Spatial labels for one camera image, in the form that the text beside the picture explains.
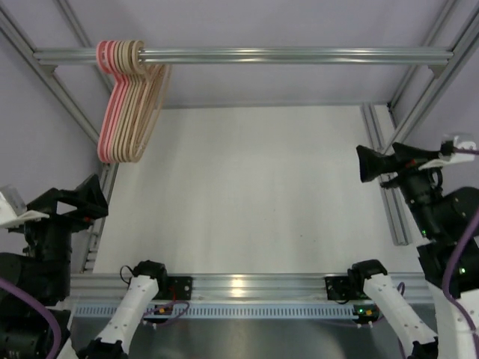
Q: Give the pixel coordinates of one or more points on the front aluminium rail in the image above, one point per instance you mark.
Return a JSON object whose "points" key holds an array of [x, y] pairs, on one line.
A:
{"points": [[214, 287]]}

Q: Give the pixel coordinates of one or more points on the aluminium hanging rail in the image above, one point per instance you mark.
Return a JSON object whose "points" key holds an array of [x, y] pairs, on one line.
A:
{"points": [[399, 56]]}

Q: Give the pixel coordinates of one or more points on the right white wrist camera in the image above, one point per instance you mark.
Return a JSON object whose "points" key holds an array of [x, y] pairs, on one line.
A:
{"points": [[455, 148]]}

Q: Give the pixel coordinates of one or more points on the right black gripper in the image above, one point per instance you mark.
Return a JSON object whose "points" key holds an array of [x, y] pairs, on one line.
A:
{"points": [[401, 172]]}

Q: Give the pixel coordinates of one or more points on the grey slotted cable duct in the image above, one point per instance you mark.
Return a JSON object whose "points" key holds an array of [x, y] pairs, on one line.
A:
{"points": [[267, 311]]}

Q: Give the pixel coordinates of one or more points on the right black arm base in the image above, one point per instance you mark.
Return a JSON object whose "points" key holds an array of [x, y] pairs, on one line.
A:
{"points": [[342, 290]]}

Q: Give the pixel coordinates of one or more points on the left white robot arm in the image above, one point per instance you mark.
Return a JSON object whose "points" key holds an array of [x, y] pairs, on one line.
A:
{"points": [[30, 329]]}

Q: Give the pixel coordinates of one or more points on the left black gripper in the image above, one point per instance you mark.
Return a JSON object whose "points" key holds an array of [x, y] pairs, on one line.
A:
{"points": [[52, 209]]}

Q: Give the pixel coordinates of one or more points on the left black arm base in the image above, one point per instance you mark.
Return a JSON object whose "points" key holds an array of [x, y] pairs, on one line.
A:
{"points": [[179, 288]]}

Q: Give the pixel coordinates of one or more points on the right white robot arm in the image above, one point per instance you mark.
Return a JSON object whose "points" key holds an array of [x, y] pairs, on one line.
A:
{"points": [[448, 254]]}

